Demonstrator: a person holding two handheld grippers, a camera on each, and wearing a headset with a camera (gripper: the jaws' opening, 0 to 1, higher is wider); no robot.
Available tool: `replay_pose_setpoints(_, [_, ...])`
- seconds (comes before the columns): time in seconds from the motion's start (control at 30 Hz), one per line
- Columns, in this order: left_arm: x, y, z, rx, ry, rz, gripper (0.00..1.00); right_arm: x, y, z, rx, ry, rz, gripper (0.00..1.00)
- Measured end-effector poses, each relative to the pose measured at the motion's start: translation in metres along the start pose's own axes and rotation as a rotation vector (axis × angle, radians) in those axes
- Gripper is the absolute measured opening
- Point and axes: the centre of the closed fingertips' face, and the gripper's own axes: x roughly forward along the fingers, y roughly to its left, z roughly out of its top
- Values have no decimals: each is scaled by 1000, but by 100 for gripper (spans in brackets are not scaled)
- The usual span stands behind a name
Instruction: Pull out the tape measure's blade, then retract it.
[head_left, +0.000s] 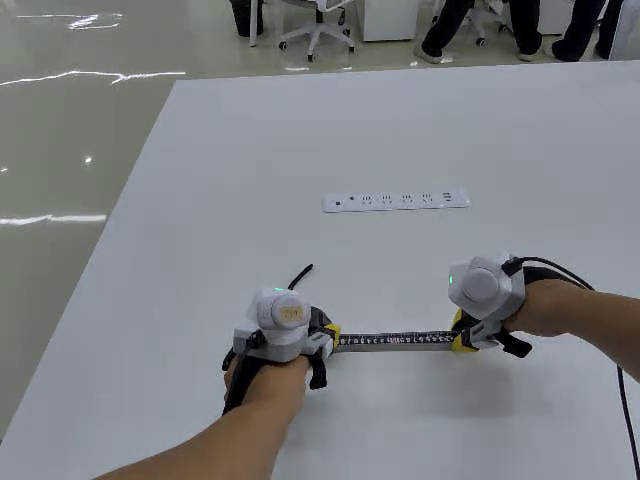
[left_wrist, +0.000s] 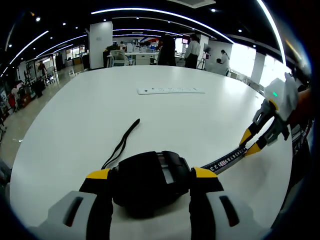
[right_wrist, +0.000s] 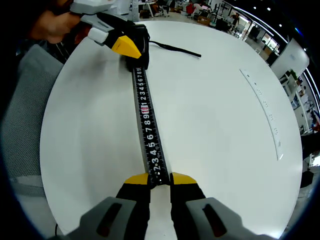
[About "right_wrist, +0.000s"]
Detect white perforated strip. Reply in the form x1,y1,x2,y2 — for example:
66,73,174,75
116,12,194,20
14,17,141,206
239,68,285,161

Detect white partition board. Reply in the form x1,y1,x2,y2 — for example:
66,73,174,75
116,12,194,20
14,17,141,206
270,37,310,79

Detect grey mesh chair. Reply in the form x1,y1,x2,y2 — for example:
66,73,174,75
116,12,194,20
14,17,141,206
0,44,65,199

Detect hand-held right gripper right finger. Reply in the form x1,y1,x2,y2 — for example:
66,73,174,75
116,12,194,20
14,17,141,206
169,171,261,240

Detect green potted plant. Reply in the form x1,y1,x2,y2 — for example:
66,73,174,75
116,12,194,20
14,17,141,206
286,68,299,81

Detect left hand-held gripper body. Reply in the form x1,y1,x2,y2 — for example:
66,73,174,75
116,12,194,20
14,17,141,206
69,0,119,16

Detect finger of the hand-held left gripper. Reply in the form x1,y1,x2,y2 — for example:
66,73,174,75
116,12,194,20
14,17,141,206
79,11,143,60

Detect person's body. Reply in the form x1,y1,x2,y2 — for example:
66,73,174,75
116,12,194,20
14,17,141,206
14,26,91,65

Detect black tape measure with blade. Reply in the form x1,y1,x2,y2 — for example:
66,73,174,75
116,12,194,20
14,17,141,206
126,22,203,187

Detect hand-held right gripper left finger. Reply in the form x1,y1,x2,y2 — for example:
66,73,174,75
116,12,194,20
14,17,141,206
66,172,154,240

